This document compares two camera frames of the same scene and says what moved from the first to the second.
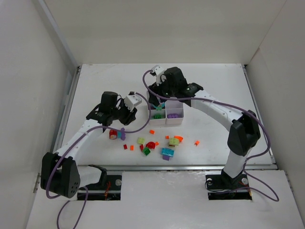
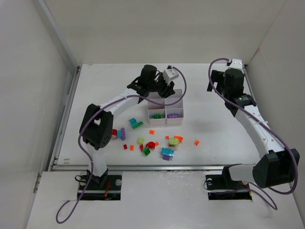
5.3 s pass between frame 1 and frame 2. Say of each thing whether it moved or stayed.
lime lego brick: stayed
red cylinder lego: stayed
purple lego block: stayed
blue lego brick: stayed
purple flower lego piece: stayed
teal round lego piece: moved
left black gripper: moved
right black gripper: moved
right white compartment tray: stayed
